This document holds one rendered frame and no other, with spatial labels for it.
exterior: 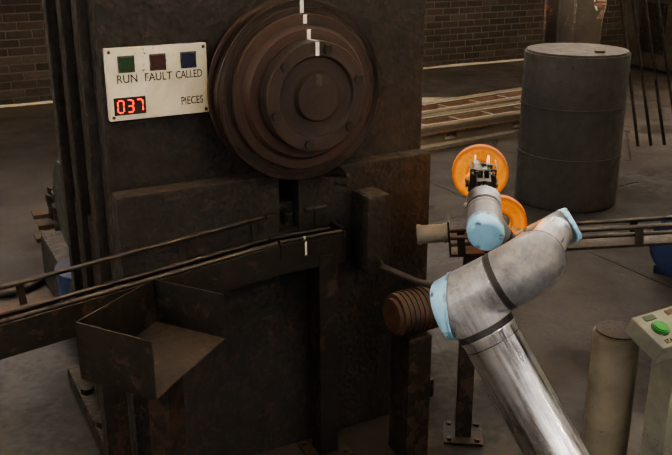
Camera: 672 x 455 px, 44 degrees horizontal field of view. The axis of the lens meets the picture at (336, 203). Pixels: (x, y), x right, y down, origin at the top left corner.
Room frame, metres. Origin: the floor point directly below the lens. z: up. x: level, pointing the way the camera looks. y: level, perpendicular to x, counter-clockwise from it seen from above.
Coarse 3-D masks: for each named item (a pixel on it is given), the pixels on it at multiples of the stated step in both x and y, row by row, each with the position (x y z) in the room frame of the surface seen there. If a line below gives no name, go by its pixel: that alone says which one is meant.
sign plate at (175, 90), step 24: (120, 48) 2.07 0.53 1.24; (144, 48) 2.10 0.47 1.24; (168, 48) 2.13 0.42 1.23; (192, 48) 2.16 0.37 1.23; (120, 72) 2.07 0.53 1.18; (144, 72) 2.10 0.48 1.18; (168, 72) 2.13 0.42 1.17; (192, 72) 2.16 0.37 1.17; (120, 96) 2.07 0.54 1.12; (144, 96) 2.09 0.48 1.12; (168, 96) 2.13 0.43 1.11; (192, 96) 2.16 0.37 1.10; (120, 120) 2.07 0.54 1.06
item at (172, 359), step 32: (160, 288) 1.85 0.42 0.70; (192, 288) 1.80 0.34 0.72; (96, 320) 1.68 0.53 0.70; (128, 320) 1.77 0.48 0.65; (160, 320) 1.85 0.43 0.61; (192, 320) 1.81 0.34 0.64; (224, 320) 1.77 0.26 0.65; (96, 352) 1.60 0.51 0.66; (128, 352) 1.56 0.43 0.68; (160, 352) 1.71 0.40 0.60; (192, 352) 1.71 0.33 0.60; (128, 384) 1.57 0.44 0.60; (160, 384) 1.59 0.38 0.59; (160, 416) 1.69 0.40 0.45; (160, 448) 1.69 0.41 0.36
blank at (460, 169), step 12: (480, 144) 2.31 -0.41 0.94; (468, 156) 2.29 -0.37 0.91; (480, 156) 2.29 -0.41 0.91; (492, 156) 2.28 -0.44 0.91; (456, 168) 2.29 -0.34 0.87; (468, 168) 2.29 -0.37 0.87; (492, 168) 2.28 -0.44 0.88; (504, 168) 2.28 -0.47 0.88; (456, 180) 2.29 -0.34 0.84; (504, 180) 2.28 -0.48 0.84; (468, 192) 2.29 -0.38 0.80
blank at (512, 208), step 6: (504, 198) 2.27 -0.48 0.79; (510, 198) 2.28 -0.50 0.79; (504, 204) 2.27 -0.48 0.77; (510, 204) 2.27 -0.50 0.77; (516, 204) 2.27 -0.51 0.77; (504, 210) 2.27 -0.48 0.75; (510, 210) 2.27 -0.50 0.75; (516, 210) 2.27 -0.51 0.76; (522, 210) 2.26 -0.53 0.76; (510, 216) 2.27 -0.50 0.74; (516, 216) 2.27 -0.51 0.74; (522, 216) 2.26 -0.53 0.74; (510, 222) 2.27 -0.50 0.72; (516, 222) 2.27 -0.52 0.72; (522, 222) 2.26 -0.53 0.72; (510, 228) 2.27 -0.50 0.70; (516, 228) 2.27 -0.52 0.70; (522, 228) 2.26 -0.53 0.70
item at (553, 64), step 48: (528, 48) 4.78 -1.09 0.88; (576, 48) 4.77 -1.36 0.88; (624, 48) 4.77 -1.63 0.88; (528, 96) 4.67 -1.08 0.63; (576, 96) 4.47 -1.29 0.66; (624, 96) 4.58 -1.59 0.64; (528, 144) 4.64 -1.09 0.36; (576, 144) 4.47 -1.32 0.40; (528, 192) 4.61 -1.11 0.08; (576, 192) 4.46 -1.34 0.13
